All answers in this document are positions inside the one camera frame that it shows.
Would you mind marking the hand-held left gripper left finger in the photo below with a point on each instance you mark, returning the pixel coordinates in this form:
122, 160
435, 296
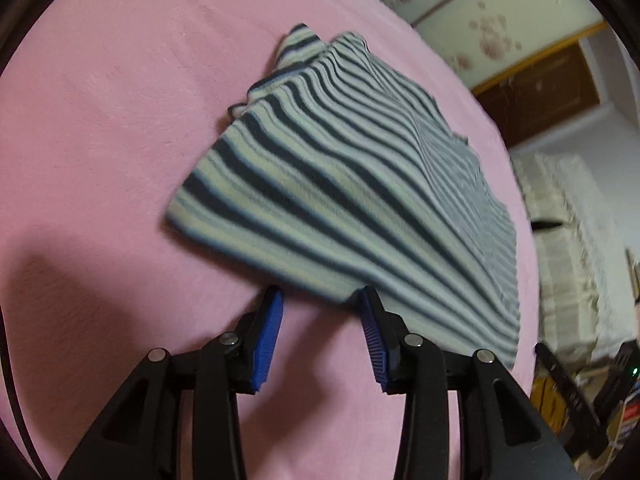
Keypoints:
265, 340

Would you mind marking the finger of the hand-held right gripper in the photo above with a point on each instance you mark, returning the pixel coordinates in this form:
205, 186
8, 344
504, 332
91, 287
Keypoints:
570, 400

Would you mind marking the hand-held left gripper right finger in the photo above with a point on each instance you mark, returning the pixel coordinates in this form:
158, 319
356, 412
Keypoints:
376, 345

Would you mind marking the striped long-sleeve shirt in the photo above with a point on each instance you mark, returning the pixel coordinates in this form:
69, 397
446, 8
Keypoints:
325, 185

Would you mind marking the white lace-covered furniture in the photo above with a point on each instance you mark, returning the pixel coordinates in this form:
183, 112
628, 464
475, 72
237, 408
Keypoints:
575, 270

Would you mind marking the pink blanket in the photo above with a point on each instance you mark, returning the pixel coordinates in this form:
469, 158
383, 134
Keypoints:
100, 160

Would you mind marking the brown wooden cabinet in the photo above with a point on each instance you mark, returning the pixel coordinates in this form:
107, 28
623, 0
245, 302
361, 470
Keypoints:
540, 95

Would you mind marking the floral wardrobe door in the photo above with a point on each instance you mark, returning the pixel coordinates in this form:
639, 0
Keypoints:
475, 20

